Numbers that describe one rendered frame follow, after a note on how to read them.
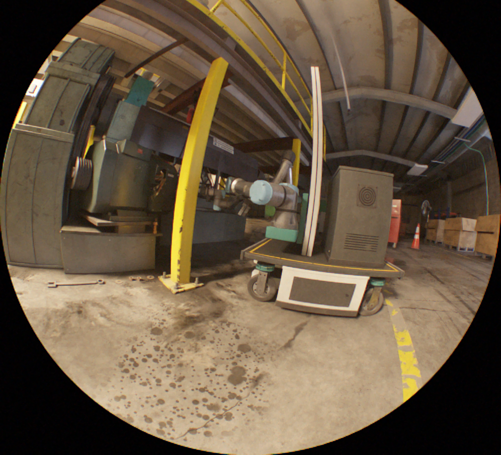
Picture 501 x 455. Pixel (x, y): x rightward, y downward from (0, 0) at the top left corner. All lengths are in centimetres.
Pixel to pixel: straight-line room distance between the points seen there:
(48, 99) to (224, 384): 173
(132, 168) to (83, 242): 58
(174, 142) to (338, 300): 209
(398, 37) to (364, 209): 559
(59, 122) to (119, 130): 78
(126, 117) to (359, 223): 214
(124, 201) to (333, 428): 141
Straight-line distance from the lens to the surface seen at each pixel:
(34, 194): 132
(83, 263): 126
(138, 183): 122
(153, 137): 197
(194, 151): 103
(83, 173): 118
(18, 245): 144
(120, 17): 200
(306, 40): 578
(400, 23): 585
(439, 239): 944
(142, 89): 217
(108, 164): 110
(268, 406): 61
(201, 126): 110
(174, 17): 155
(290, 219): 86
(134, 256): 129
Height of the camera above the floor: 55
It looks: 1 degrees up
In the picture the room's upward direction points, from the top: 8 degrees clockwise
